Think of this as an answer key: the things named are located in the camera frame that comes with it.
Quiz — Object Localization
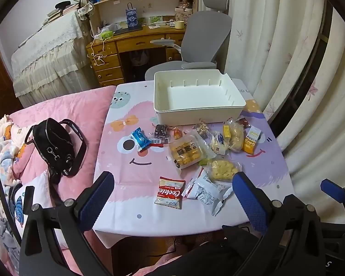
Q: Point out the white floral curtain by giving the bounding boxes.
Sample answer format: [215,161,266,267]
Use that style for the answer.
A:
[198,0,345,207]

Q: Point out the yellow label cake packet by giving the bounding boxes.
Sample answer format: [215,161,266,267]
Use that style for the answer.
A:
[223,118,245,153]

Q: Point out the white red-striped snack packet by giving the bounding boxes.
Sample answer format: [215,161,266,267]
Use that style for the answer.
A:
[182,168,208,200]

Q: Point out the brown wooden cabinet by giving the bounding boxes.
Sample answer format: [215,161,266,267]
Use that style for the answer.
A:
[0,39,20,124]

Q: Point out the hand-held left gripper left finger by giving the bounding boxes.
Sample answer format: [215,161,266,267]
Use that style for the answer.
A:
[19,171,115,276]

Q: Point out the red cookie packet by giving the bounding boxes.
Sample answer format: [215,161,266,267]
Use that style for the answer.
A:
[154,177,186,209]

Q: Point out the dark brownie packet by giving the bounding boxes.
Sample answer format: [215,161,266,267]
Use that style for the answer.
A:
[149,124,171,145]

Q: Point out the white charger cable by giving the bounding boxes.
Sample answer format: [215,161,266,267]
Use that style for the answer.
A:
[88,39,107,65]

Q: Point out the large yellow cookie bag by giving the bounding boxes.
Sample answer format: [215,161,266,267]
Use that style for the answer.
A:
[169,131,216,175]

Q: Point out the cartoon printed tablecloth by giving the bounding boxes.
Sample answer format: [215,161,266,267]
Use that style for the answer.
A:
[92,78,295,248]

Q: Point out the white plastic storage box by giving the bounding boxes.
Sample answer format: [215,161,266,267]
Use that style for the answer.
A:
[153,69,247,125]

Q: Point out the white blueberry bun packet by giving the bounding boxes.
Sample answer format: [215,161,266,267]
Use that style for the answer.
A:
[209,132,229,155]

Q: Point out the wooden bookshelf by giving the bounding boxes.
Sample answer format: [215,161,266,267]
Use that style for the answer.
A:
[81,0,197,32]

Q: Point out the clear yellow cracker bag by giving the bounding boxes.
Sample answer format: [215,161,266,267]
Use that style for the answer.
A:
[205,158,242,183]

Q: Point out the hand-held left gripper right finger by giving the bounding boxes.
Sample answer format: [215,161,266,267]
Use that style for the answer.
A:
[232,171,328,276]

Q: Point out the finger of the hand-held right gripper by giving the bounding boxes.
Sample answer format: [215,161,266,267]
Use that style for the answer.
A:
[320,179,345,225]

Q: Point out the white silver snack packet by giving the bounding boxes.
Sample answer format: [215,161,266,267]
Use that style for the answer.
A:
[196,178,233,217]

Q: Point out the cartoon printed blanket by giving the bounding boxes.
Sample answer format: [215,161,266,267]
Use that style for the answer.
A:
[0,115,26,265]

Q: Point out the white lace cover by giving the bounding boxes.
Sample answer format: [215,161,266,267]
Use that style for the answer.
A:
[11,9,97,107]

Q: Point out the blue snack packet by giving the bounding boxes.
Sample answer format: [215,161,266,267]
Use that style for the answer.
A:
[131,128,152,152]

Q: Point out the stack of books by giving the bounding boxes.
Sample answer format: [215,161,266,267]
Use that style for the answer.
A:
[44,1,79,25]

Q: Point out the blue gift bag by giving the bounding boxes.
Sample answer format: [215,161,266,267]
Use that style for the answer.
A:
[125,2,138,27]

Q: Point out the floral fabric bag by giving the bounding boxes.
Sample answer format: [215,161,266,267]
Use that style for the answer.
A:
[76,2,95,20]

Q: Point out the clear mixed nut packet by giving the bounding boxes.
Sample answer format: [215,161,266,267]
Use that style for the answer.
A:
[193,119,212,138]

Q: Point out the grey office chair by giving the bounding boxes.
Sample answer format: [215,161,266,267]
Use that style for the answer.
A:
[144,0,233,81]

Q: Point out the black handbag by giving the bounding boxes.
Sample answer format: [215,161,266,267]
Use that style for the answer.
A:
[24,118,87,184]

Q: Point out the pink quilt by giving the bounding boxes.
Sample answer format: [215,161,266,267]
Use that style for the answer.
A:
[0,85,117,276]

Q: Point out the wooden desk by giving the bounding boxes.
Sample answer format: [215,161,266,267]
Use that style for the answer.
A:
[86,24,190,86]

